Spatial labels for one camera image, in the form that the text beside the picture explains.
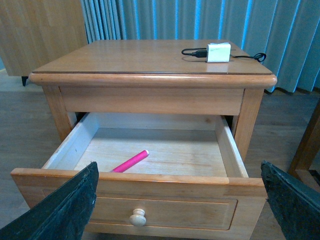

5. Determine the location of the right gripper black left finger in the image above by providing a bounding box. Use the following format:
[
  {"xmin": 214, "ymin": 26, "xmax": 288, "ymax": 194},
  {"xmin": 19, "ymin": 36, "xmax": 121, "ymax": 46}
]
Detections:
[{"xmin": 0, "ymin": 162, "xmax": 99, "ymax": 240}]

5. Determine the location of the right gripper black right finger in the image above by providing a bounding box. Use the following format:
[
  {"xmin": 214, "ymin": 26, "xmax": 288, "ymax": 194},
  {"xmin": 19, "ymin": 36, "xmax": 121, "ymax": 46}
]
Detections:
[{"xmin": 260, "ymin": 160, "xmax": 320, "ymax": 240}]

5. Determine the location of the pink marker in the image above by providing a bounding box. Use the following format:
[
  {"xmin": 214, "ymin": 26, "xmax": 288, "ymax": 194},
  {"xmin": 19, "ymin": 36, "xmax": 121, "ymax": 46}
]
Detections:
[{"xmin": 110, "ymin": 150, "xmax": 149, "ymax": 173}]

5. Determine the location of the wooden drawer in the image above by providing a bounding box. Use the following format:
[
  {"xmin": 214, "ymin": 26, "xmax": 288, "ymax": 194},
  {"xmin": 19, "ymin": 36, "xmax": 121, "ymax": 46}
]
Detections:
[{"xmin": 11, "ymin": 112, "xmax": 267, "ymax": 240}]

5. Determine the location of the wooden nightstand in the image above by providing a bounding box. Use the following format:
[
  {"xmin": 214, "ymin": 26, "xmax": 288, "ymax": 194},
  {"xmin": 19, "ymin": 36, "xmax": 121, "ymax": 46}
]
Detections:
[{"xmin": 29, "ymin": 40, "xmax": 277, "ymax": 158}]

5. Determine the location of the white charger box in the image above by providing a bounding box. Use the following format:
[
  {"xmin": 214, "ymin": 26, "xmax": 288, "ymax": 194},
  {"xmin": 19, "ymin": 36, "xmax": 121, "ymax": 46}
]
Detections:
[{"xmin": 206, "ymin": 42, "xmax": 231, "ymax": 63}]

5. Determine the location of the light blue curtain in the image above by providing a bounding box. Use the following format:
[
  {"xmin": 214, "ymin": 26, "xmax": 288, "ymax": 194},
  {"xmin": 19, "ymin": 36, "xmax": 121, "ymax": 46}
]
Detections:
[{"xmin": 81, "ymin": 0, "xmax": 320, "ymax": 93}]

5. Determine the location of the large wooden cabinet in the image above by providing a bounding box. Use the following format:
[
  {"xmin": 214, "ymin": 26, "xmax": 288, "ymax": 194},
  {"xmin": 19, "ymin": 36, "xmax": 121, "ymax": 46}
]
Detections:
[{"xmin": 0, "ymin": 0, "xmax": 87, "ymax": 85}]

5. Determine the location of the dark wooden furniture frame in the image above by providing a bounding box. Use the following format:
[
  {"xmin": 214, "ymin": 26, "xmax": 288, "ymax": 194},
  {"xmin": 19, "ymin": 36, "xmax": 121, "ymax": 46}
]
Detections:
[{"xmin": 288, "ymin": 101, "xmax": 320, "ymax": 192}]

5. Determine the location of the black cable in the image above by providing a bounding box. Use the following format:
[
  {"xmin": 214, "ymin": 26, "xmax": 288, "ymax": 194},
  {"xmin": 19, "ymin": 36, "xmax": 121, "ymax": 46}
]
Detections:
[{"xmin": 181, "ymin": 47, "xmax": 267, "ymax": 63}]

